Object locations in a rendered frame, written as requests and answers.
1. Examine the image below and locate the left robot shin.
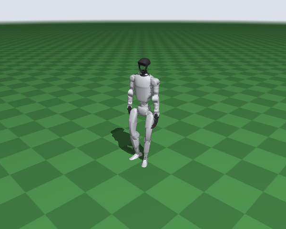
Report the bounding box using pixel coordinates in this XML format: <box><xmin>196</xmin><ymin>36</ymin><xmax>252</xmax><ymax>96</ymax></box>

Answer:
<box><xmin>143</xmin><ymin>141</ymin><xmax>151</xmax><ymax>160</ymax></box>

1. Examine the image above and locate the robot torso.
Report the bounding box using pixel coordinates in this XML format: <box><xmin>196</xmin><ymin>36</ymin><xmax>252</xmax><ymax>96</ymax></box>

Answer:
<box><xmin>134</xmin><ymin>72</ymin><xmax>153</xmax><ymax>116</ymax></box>

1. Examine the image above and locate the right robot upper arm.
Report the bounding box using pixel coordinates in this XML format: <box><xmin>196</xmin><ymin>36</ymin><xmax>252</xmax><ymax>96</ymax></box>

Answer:
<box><xmin>128</xmin><ymin>74</ymin><xmax>136</xmax><ymax>96</ymax></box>

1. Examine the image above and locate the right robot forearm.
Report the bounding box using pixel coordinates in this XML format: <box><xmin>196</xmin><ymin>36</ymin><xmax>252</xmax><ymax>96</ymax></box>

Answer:
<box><xmin>127</xmin><ymin>95</ymin><xmax>133</xmax><ymax>108</ymax></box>

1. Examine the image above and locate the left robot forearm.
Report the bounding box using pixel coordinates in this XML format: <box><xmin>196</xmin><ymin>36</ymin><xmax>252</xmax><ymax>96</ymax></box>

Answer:
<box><xmin>153</xmin><ymin>97</ymin><xmax>160</xmax><ymax>116</ymax></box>

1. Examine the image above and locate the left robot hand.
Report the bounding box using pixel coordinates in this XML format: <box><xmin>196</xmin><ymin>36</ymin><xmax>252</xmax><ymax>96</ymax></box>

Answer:
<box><xmin>152</xmin><ymin>114</ymin><xmax>159</xmax><ymax>128</ymax></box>

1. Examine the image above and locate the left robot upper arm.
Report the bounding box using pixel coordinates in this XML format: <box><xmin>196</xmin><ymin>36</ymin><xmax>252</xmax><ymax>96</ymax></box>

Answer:
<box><xmin>151</xmin><ymin>77</ymin><xmax>160</xmax><ymax>102</ymax></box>

